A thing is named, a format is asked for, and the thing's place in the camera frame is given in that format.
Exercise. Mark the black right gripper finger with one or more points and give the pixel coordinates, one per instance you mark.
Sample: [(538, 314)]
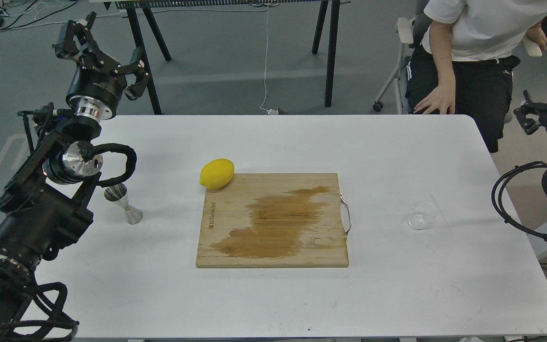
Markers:
[(528, 114)]

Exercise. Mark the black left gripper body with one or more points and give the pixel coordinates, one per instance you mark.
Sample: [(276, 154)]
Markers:
[(96, 82)]

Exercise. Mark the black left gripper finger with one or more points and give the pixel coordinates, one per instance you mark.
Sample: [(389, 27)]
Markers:
[(77, 43), (136, 68)]

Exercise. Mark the steel double jigger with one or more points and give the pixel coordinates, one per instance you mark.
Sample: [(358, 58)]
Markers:
[(118, 195)]

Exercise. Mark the clear glass cup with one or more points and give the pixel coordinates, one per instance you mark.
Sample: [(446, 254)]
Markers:
[(421, 214)]

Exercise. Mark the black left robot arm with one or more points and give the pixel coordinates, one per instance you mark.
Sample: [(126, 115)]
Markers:
[(46, 201)]

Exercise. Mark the black-legged background table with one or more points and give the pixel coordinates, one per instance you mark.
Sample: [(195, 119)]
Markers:
[(227, 31)]

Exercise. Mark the seated person white shirt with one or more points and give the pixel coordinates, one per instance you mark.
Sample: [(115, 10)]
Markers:
[(464, 63)]

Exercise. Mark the yellow lemon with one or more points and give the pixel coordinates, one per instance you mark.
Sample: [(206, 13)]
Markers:
[(216, 174)]

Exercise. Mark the white rolling chair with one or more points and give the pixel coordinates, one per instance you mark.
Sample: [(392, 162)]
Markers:
[(396, 82)]

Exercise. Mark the wooden cutting board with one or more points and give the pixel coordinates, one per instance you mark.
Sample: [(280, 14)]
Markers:
[(274, 220)]

